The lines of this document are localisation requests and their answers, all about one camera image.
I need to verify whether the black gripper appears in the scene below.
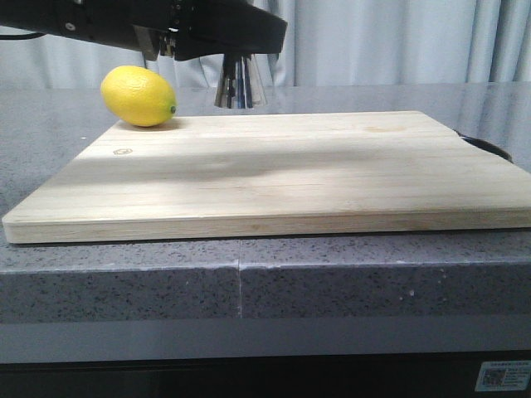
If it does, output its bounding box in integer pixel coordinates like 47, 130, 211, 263
83, 1, 287, 61

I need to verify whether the steel double jigger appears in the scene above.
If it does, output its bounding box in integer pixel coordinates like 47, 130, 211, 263
214, 53, 266, 109

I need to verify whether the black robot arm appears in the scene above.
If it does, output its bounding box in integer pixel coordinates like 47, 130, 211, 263
1, 0, 287, 61

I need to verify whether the yellow lemon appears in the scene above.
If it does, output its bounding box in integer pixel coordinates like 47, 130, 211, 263
100, 66, 178, 127

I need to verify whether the grey curtain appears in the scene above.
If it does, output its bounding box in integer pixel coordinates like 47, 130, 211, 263
1, 1, 530, 89

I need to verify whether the wooden cutting board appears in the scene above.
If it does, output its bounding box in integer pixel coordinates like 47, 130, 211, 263
2, 111, 530, 244

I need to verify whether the white QR code label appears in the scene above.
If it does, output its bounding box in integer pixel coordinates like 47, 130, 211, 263
475, 360, 530, 392

